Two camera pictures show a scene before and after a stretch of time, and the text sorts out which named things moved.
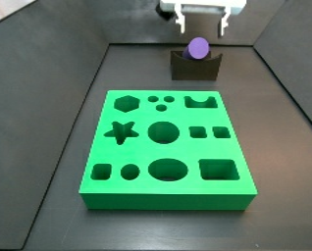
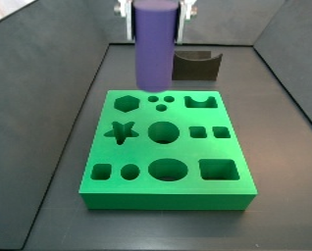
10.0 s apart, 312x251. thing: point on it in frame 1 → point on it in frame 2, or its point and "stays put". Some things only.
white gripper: (231, 8) → (124, 9)
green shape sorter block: (164, 154) stays put
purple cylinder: (196, 49) → (155, 23)
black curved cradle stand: (194, 69) stays put
